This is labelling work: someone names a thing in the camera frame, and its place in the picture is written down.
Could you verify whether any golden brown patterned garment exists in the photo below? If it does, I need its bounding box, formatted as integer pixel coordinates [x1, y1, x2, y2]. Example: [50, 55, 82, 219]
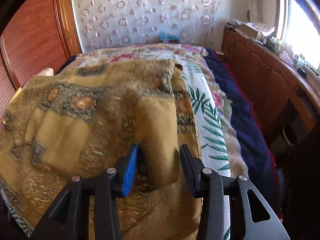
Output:
[1, 60, 201, 239]

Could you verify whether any palm leaf bed cover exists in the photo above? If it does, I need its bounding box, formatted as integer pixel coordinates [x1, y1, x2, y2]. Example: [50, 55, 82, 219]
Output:
[181, 61, 231, 239]

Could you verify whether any dark blue blanket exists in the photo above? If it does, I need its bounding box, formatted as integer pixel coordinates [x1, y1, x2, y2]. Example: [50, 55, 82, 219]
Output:
[204, 47, 279, 210]

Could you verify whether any wooden window cabinet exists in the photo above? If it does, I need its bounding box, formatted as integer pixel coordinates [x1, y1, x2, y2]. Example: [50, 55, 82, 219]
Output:
[221, 27, 319, 141]

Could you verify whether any floral bed sheet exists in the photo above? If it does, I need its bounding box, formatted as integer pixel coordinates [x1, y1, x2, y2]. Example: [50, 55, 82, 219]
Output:
[75, 44, 248, 178]

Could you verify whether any teal object at headboard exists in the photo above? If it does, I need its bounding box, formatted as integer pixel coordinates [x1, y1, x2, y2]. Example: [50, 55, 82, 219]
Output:
[158, 31, 180, 43]

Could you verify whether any cardboard box with dotted paper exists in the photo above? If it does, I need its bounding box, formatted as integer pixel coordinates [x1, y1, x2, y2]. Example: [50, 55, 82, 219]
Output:
[239, 22, 276, 40]

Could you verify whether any red wooden wardrobe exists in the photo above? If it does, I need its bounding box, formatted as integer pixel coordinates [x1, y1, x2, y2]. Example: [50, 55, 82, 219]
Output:
[1, 0, 82, 114]

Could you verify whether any pink circle sheer curtain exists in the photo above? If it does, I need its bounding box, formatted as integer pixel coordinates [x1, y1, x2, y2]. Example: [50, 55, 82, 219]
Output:
[72, 0, 220, 52]

